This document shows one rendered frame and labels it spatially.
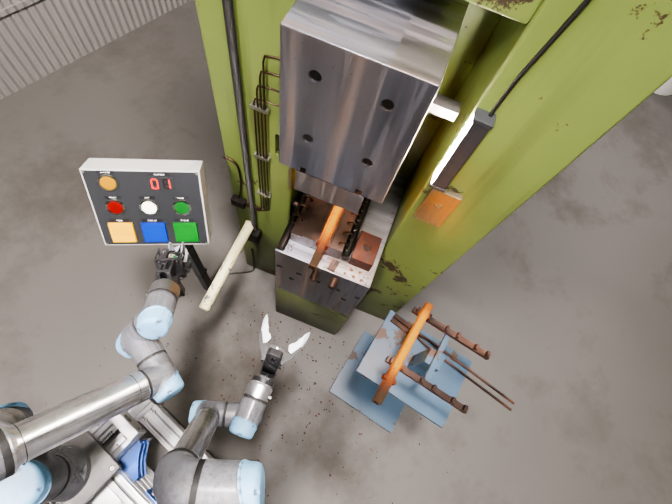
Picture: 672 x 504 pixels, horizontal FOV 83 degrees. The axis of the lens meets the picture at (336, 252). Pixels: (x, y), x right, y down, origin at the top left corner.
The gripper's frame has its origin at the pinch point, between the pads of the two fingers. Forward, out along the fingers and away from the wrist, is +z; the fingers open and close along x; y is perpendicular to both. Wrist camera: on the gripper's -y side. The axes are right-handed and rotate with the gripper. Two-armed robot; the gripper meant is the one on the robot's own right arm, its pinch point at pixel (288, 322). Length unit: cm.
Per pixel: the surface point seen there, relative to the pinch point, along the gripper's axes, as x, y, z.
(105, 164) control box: -69, -19, 19
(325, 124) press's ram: -6, -57, 31
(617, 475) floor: 200, 100, 12
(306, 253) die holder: -4.8, 8.4, 28.1
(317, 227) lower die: -4.3, 1.0, 36.2
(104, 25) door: -215, 87, 167
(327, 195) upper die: -2.4, -30.6, 30.7
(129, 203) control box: -61, -10, 13
